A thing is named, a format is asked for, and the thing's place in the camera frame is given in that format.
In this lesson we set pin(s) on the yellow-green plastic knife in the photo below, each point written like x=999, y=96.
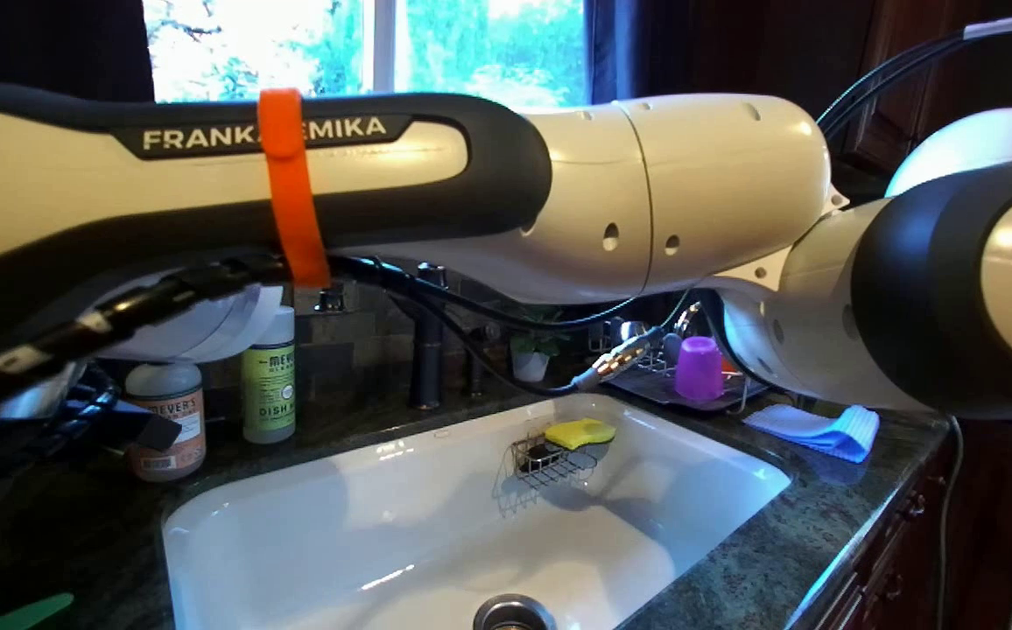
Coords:
x=28, y=611

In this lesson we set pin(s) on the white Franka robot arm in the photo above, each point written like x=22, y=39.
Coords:
x=668, y=187

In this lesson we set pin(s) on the small white cup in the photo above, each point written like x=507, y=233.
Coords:
x=530, y=364

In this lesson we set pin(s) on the dark metal faucet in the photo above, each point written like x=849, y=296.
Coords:
x=427, y=353

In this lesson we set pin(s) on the yellow sponge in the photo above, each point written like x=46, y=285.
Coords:
x=580, y=436

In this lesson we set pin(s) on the purple plastic cup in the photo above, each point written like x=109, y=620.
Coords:
x=697, y=374

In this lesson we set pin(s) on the white ceramic sink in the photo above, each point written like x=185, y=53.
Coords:
x=412, y=502

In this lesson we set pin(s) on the green label soap bottle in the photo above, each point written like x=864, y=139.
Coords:
x=269, y=391

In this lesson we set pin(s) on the window with greenery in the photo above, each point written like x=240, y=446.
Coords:
x=471, y=48

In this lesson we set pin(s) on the metal sink drain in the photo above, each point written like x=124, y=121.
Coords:
x=513, y=613

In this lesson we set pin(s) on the blue folded cloth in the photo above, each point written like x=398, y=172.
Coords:
x=821, y=431

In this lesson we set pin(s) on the dark wood cabinet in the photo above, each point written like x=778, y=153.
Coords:
x=970, y=537

